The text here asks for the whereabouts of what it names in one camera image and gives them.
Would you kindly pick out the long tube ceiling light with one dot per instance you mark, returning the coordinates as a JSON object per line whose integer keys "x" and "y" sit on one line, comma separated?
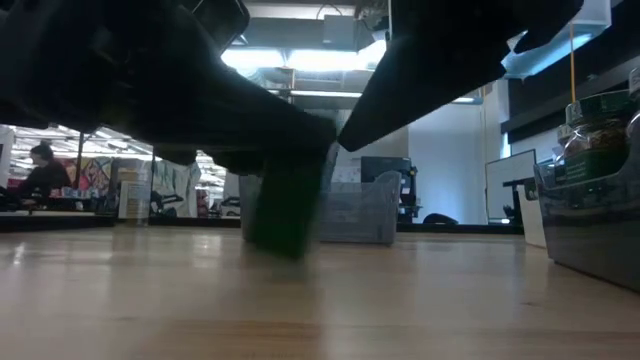
{"x": 325, "y": 94}

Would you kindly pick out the bright ceiling light panel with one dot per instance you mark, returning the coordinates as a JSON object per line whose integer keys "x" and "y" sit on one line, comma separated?
{"x": 300, "y": 59}

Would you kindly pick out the black monitor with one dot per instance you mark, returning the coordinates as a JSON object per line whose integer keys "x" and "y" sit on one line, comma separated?
{"x": 387, "y": 170}

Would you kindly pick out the black side table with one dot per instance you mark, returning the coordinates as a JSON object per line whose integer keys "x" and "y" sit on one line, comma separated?
{"x": 515, "y": 197}

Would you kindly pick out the grey ceiling box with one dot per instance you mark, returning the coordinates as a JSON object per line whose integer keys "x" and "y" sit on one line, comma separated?
{"x": 339, "y": 32}

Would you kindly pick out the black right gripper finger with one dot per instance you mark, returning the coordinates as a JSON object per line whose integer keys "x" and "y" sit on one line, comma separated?
{"x": 425, "y": 85}

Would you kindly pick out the colourful patterned banner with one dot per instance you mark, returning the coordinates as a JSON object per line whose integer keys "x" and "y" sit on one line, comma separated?
{"x": 92, "y": 175}

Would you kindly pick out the white board panel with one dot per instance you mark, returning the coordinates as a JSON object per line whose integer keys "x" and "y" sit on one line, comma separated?
{"x": 510, "y": 185}

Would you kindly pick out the tan-lid spice jar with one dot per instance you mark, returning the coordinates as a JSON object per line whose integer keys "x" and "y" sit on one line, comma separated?
{"x": 134, "y": 205}

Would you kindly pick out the brown translucent plastic bin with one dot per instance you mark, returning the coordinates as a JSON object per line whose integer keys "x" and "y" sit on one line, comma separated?
{"x": 595, "y": 230}

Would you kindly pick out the silver rectangular air duct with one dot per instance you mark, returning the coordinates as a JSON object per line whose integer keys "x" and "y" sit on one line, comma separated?
{"x": 550, "y": 50}

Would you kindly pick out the green-lid glass spice jar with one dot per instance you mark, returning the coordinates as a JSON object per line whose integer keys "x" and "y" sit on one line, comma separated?
{"x": 287, "y": 210}
{"x": 595, "y": 140}

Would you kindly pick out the person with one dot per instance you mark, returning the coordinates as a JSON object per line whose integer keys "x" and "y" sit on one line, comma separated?
{"x": 45, "y": 175}

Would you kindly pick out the grey translucent plastic bin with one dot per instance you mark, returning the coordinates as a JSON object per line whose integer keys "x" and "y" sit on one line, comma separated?
{"x": 360, "y": 210}

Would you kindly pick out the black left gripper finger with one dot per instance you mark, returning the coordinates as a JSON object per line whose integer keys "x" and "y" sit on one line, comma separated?
{"x": 240, "y": 110}
{"x": 235, "y": 161}

